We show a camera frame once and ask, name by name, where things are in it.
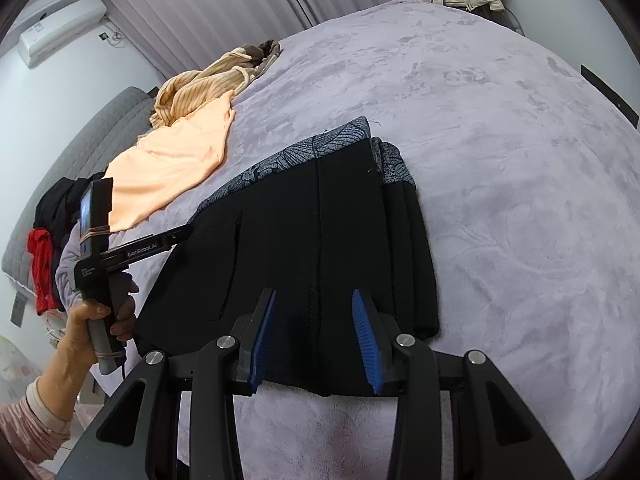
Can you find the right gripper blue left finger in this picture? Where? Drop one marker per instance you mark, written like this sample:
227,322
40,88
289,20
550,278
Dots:
135,435

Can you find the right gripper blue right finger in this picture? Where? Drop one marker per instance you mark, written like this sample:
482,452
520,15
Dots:
494,433

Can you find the black pants with patterned trim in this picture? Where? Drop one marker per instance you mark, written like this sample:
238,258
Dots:
317,221

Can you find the person left forearm pink sleeve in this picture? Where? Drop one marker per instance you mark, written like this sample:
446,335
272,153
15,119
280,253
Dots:
34,428

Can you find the person left hand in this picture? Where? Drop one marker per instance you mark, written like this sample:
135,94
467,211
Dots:
77,337

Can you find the lilac crumpled garment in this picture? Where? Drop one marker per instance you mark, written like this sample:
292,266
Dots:
64,275

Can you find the red garment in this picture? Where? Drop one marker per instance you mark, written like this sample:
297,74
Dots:
40,247

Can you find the black clothes pile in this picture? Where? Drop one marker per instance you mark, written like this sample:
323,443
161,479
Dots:
58,209

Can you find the grey quilted headboard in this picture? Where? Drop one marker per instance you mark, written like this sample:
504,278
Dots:
113,129

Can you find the peach cream towel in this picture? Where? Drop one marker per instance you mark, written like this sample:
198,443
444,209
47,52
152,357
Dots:
168,161

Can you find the yellow striped garment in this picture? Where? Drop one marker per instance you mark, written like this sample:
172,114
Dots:
234,71

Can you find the lilac plush bed blanket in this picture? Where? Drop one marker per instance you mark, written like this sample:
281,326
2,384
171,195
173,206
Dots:
528,179

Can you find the white air conditioner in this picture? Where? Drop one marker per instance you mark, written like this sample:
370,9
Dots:
44,37

